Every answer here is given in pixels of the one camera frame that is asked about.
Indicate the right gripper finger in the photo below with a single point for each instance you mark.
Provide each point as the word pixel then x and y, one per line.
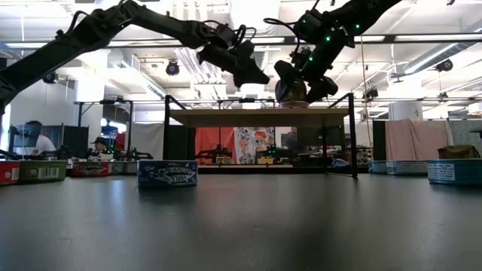
pixel 322 88
pixel 286 69

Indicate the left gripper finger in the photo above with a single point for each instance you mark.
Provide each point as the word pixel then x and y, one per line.
pixel 250 75

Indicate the green-grey labelled tin can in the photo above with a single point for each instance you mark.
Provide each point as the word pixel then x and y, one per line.
pixel 406 168

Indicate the dark blue tuna can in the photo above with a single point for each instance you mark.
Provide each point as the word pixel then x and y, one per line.
pixel 167 174

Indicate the teal can with white label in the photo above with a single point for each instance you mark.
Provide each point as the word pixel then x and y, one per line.
pixel 455 172

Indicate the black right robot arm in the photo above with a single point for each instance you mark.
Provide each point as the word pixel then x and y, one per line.
pixel 357 11

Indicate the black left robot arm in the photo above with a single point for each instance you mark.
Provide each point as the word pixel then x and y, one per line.
pixel 56 49

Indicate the black ceiling spotlight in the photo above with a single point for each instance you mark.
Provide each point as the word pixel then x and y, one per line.
pixel 50 78
pixel 371 93
pixel 172 68
pixel 444 66

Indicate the orange partition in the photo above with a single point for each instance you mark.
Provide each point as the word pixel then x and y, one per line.
pixel 212 139

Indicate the pink curtain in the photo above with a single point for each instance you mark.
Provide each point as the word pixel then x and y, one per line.
pixel 416 139

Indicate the olive green bag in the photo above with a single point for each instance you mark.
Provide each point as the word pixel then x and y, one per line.
pixel 457 152

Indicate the person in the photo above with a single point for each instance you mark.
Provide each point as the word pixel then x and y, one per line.
pixel 41 145
pixel 99 145

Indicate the red can with fish picture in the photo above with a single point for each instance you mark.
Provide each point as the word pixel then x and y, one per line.
pixel 90 169

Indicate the green can with barcode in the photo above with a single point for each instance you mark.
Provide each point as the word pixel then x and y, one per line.
pixel 42 172

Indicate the background monitor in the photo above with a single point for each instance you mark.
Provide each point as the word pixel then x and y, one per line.
pixel 19 137

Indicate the red can with barcode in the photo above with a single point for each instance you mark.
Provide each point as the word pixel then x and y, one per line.
pixel 7 173

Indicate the white ceiling air duct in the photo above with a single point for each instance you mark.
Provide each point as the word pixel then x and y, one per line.
pixel 244 15

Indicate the wooden shelf with black frame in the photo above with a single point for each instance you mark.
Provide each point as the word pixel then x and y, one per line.
pixel 260 117

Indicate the black background rig frame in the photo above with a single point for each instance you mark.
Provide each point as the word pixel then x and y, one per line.
pixel 130 128

